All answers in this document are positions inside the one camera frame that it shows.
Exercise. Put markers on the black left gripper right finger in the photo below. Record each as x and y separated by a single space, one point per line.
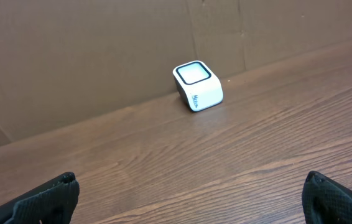
326 201

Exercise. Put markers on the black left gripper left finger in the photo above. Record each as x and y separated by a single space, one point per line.
51 202

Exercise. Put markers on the white barcode scanner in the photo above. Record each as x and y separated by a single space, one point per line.
197 85

